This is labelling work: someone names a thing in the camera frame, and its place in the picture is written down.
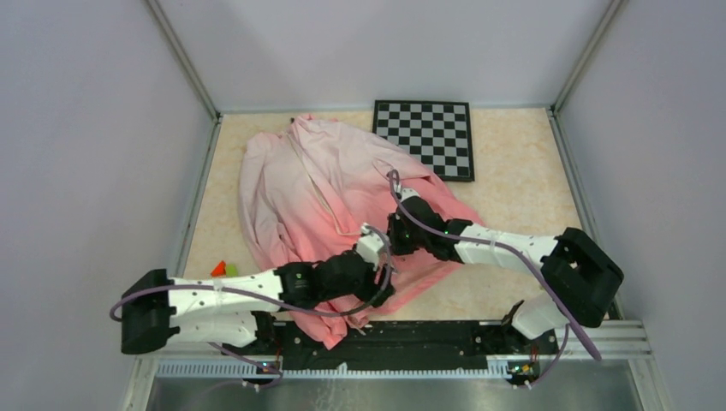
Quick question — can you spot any pink zip-up jacket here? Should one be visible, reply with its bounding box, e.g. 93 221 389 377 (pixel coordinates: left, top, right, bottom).
238 116 487 350

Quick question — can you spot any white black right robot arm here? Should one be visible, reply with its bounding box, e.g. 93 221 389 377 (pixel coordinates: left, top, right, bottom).
390 189 624 353

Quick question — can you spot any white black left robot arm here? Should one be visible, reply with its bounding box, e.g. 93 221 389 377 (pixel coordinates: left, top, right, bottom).
110 250 395 355

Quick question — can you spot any black white checkerboard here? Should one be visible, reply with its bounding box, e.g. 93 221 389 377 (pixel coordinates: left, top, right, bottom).
372 99 475 182

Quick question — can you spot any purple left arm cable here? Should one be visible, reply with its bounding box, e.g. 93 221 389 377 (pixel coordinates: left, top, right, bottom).
109 224 396 392

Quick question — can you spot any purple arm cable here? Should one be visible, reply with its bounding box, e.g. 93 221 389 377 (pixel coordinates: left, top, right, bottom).
109 224 396 392
385 170 604 390

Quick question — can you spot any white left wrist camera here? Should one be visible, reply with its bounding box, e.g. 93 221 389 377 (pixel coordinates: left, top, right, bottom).
355 223 391 268

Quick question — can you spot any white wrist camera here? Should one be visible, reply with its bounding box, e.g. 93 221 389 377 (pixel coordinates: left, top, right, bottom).
397 188 420 202
355 223 391 268

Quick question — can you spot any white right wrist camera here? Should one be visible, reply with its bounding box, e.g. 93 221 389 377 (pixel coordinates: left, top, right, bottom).
397 188 420 202

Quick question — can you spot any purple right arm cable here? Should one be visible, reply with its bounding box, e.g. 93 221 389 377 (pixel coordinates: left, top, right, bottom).
385 170 604 390

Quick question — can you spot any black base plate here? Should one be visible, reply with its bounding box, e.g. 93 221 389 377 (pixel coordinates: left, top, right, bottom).
224 320 559 371

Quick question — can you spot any aluminium frame rail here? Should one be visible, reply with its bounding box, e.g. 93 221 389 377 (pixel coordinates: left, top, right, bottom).
122 319 675 410

